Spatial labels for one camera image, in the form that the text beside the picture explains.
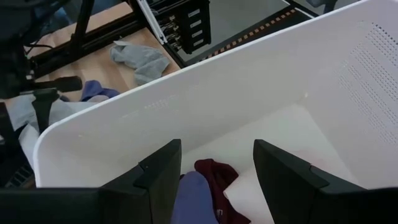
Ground white plastic storage bin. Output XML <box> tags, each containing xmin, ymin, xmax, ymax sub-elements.
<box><xmin>32</xmin><ymin>0</ymin><xmax>398</xmax><ymax>224</ymax></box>

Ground small maroon garment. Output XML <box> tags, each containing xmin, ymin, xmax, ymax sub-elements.
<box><xmin>180</xmin><ymin>158</ymin><xmax>252</xmax><ymax>224</ymax></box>

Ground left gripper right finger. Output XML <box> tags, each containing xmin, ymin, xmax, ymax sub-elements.
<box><xmin>253</xmin><ymin>139</ymin><xmax>398</xmax><ymax>224</ymax></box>

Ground blue sock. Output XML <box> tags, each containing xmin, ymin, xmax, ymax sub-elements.
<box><xmin>170</xmin><ymin>170</ymin><xmax>218</xmax><ymax>224</ymax></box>
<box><xmin>80</xmin><ymin>80</ymin><xmax>121</xmax><ymax>103</ymax></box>

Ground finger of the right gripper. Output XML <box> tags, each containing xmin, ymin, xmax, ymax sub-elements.
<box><xmin>30</xmin><ymin>90</ymin><xmax>60</xmax><ymax>134</ymax></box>

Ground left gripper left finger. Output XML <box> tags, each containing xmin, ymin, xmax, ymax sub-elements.
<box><xmin>0</xmin><ymin>139</ymin><xmax>183</xmax><ymax>224</ymax></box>

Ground grey socks with white tag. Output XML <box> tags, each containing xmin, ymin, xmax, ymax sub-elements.
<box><xmin>109</xmin><ymin>40</ymin><xmax>171</xmax><ymax>86</ymax></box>

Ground black drawer cabinet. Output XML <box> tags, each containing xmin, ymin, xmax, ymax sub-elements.
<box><xmin>146</xmin><ymin>0</ymin><xmax>212</xmax><ymax>55</ymax></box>

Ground black mat with hazard stripes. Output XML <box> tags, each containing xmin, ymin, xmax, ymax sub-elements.
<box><xmin>180</xmin><ymin>4</ymin><xmax>318</xmax><ymax>66</ymax></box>

